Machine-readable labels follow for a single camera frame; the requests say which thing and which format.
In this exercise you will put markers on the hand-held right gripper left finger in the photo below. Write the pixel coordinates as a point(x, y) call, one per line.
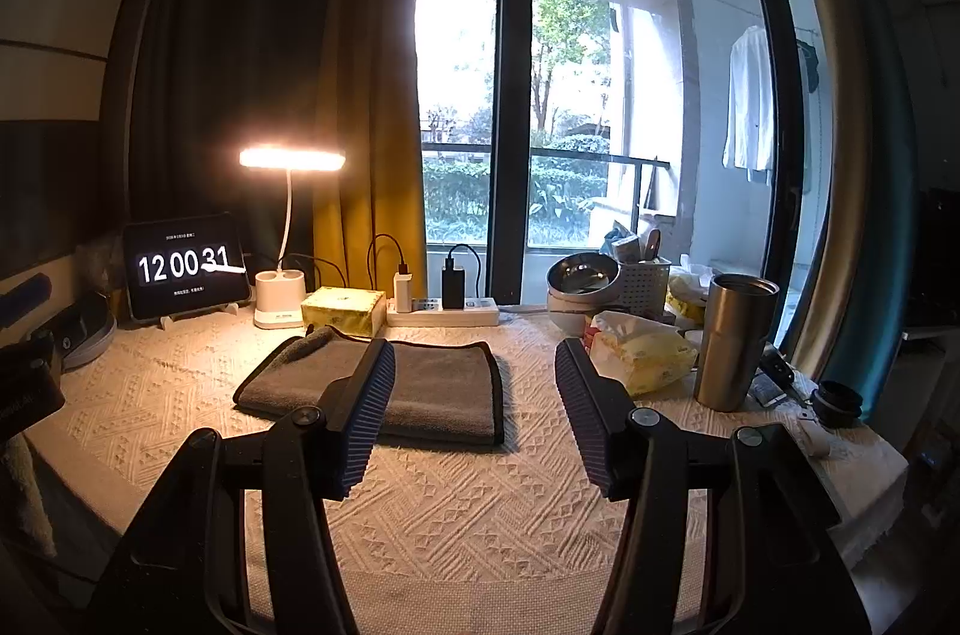
point(367, 414)

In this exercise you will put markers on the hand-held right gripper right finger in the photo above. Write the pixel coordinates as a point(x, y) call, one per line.
point(586, 425)

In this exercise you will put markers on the grey towel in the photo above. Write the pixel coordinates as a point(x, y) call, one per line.
point(439, 388)

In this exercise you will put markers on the yellow snack bag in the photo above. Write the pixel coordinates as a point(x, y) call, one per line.
point(649, 358)

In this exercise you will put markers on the yellow tissue box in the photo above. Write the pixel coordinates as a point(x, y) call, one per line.
point(341, 309)

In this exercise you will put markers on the white bowl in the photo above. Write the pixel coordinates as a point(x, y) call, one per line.
point(566, 311)

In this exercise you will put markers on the white charger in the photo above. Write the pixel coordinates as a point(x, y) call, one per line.
point(403, 292)

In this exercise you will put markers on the white textured tablecloth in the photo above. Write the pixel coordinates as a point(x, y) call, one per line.
point(465, 515)

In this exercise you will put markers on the white desk lamp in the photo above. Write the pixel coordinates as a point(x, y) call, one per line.
point(279, 299)

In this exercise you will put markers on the white plastic basket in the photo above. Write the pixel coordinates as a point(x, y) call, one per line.
point(645, 290)

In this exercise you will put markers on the stainless steel bowl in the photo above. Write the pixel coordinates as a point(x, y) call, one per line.
point(581, 274)

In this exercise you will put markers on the white power strip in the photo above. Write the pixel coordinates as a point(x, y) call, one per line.
point(480, 309)

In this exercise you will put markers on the black charger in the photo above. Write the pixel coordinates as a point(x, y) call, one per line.
point(453, 284)

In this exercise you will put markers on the yellow plastic bag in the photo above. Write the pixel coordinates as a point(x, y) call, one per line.
point(684, 298)

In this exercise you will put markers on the stainless steel tumbler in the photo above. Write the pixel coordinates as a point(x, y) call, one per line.
point(731, 343)

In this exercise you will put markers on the white tablet stand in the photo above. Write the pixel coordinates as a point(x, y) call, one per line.
point(236, 307)

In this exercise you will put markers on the small black device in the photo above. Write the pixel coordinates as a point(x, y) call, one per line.
point(778, 369)

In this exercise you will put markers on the tablet with clock display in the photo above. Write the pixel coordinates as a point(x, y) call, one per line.
point(187, 268)

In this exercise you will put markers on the small white object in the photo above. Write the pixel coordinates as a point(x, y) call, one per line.
point(814, 436)

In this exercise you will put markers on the black round lens cap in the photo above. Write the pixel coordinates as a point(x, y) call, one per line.
point(838, 403)

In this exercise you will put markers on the balcony railing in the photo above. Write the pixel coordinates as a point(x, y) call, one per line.
point(570, 155)

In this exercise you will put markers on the yellow curtain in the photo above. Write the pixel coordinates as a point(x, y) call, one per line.
point(375, 80)

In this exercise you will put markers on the white hanging shirt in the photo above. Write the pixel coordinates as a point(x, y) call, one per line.
point(750, 103)

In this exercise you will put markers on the teal curtain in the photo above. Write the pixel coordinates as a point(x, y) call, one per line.
point(877, 193)

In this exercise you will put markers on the dark curtain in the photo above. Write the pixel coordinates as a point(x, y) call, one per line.
point(225, 43)

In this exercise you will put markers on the dark hanging garment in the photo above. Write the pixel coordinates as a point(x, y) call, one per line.
point(808, 62)

